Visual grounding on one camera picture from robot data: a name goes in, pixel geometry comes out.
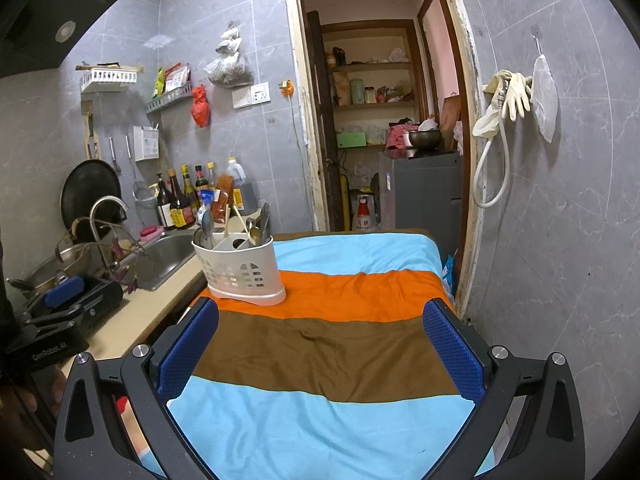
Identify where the cream rubber glove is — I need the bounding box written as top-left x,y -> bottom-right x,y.
501,72 -> 533,122
472,71 -> 506,138

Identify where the red plastic bag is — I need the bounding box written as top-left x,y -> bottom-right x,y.
191,85 -> 210,128

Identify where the person's left hand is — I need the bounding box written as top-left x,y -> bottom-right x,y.
7,367 -> 67,442

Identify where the beige kitchen counter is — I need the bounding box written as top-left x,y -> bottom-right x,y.
25,210 -> 251,461

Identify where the striped blue orange brown blanket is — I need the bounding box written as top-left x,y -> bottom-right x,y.
135,232 -> 496,480

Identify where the red snack packet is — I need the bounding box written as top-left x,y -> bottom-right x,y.
164,62 -> 192,93

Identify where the white plastic utensil holder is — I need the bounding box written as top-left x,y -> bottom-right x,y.
191,232 -> 287,307

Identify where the hanging wooden board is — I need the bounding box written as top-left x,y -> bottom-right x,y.
81,100 -> 102,161

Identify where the large dark oil jug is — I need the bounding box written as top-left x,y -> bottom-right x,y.
226,157 -> 257,216

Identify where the white paper wall box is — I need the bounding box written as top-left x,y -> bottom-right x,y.
132,126 -> 160,162

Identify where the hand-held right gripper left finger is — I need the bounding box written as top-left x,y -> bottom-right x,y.
52,297 -> 221,480

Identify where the orange red seasoning packet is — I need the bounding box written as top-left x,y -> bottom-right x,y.
212,174 -> 235,225

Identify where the grey wall shelf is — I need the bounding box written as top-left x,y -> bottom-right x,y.
145,87 -> 193,115

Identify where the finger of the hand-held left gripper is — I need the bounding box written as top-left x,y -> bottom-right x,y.
22,276 -> 84,315
22,280 -> 123,332

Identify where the hanging metal strainer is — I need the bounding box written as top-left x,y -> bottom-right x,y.
124,134 -> 158,210

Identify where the white red bottle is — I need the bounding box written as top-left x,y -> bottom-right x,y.
352,194 -> 378,232

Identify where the red cloth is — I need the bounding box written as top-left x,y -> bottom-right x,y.
384,125 -> 408,160

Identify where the white hose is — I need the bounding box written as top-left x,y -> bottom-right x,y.
472,80 -> 512,209

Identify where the hanging metal spatula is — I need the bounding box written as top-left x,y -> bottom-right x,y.
108,132 -> 122,176

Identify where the metal bowl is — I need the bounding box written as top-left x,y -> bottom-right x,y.
404,129 -> 443,150

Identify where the wooden door frame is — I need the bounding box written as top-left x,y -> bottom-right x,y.
282,0 -> 488,321

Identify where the black wok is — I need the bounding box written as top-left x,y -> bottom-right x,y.
60,159 -> 123,233

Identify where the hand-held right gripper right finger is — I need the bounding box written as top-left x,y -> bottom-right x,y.
422,297 -> 586,480

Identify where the white wall socket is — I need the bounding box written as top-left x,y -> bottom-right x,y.
232,81 -> 272,109

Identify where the blue plastic bag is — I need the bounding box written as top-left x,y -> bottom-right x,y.
441,252 -> 457,293

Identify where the metal cooking pot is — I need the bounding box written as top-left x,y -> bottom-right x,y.
7,242 -> 101,293

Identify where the white mesh bag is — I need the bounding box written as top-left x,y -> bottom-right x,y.
530,55 -> 559,143

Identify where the clear hanging plastic bag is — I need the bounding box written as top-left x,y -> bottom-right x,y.
203,21 -> 254,87

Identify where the stainless steel sink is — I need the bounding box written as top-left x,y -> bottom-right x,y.
135,232 -> 201,292

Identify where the metal kitchen faucet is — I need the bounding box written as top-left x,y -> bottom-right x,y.
90,196 -> 129,281

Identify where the white wall basket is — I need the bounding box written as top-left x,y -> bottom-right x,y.
76,62 -> 145,93

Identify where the wooden shelf unit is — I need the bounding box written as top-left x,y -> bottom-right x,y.
320,20 -> 426,151

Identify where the dark wooden door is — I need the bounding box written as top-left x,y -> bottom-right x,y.
306,10 -> 346,232

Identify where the black range hood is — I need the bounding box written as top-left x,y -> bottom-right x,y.
0,0 -> 123,80

